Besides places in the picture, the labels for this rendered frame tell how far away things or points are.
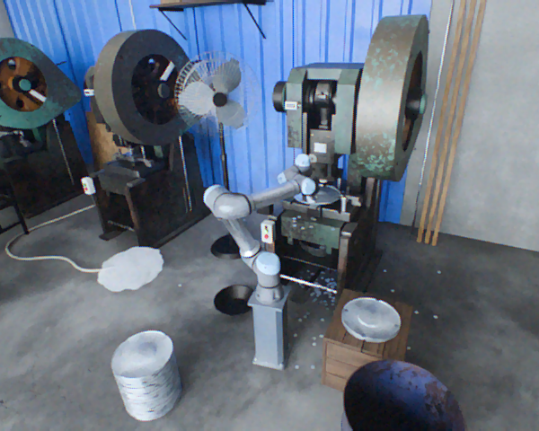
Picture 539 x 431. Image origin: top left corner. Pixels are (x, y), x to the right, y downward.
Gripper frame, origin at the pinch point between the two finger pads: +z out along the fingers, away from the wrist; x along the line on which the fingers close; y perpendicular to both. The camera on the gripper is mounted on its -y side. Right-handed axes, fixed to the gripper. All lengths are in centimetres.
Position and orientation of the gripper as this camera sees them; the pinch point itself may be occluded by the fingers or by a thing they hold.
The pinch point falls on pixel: (307, 202)
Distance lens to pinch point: 209.6
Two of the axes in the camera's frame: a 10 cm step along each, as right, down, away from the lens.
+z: 2.2, 6.2, 7.5
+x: 3.9, -7.6, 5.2
